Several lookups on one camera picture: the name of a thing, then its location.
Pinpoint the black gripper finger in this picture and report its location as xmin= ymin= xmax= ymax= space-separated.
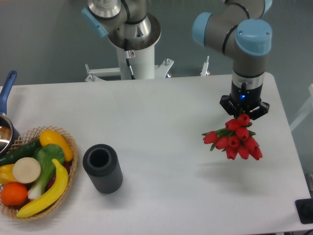
xmin=247 ymin=101 xmax=270 ymax=120
xmin=220 ymin=95 xmax=241 ymax=118

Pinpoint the green cucumber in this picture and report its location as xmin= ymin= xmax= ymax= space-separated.
xmin=0 ymin=139 xmax=41 ymax=166

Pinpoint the orange fruit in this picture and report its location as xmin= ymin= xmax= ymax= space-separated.
xmin=0 ymin=183 xmax=28 ymax=206

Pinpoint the yellow banana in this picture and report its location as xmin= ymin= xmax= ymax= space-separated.
xmin=16 ymin=159 xmax=68 ymax=218

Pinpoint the black cable on pedestal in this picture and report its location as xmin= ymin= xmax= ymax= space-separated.
xmin=123 ymin=38 xmax=136 ymax=80

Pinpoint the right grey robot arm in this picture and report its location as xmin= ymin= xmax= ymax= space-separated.
xmin=192 ymin=0 xmax=272 ymax=120

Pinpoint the yellow bell pepper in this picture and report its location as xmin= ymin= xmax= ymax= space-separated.
xmin=0 ymin=164 xmax=17 ymax=185

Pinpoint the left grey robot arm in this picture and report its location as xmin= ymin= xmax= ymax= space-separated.
xmin=81 ymin=0 xmax=272 ymax=119

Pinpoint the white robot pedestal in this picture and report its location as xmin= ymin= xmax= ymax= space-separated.
xmin=85 ymin=45 xmax=174 ymax=82

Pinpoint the dark grey ribbed vase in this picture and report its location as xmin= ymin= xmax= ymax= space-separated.
xmin=83 ymin=144 xmax=123 ymax=194

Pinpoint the blue handled saucepan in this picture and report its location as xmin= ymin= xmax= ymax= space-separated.
xmin=0 ymin=70 xmax=20 ymax=157

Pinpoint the woven wicker basket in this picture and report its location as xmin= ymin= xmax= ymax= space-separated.
xmin=0 ymin=126 xmax=78 ymax=221

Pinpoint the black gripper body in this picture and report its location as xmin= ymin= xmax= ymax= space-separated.
xmin=230 ymin=83 xmax=262 ymax=110

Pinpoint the beige round disc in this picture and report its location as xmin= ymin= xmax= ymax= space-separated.
xmin=12 ymin=157 xmax=41 ymax=184

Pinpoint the red tulip bouquet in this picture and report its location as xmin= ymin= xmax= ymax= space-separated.
xmin=202 ymin=113 xmax=263 ymax=161

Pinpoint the black device at edge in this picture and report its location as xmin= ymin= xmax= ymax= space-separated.
xmin=295 ymin=198 xmax=313 ymax=224

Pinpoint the green bok choy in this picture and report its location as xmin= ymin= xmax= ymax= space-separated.
xmin=28 ymin=144 xmax=65 ymax=201

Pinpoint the white frame at right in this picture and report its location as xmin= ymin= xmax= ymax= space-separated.
xmin=290 ymin=84 xmax=313 ymax=132

